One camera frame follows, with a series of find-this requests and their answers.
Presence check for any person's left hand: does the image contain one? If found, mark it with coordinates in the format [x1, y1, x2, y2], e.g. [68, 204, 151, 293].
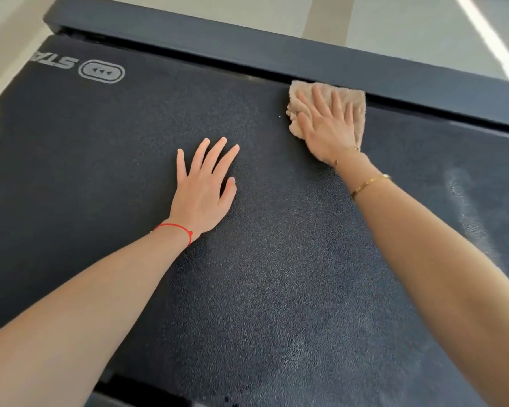
[168, 137, 241, 243]

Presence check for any person's right hand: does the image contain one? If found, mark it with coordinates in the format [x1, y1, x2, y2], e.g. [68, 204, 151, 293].
[296, 85, 361, 167]

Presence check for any beige cleaning cloth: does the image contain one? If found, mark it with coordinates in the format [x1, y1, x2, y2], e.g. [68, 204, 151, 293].
[285, 80, 368, 142]

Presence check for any black treadmill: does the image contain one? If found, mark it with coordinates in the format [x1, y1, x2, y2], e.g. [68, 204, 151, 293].
[0, 0, 509, 407]

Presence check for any person's left forearm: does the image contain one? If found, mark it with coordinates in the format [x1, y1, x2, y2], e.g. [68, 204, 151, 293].
[0, 222, 192, 407]

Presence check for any person's right forearm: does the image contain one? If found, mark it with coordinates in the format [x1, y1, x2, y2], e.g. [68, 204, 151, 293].
[334, 150, 509, 407]

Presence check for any gold bangle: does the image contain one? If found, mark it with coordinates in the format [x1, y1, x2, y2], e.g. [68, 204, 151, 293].
[350, 174, 392, 201]

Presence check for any red string bracelet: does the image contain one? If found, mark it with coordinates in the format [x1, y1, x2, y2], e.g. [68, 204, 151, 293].
[152, 223, 194, 249]

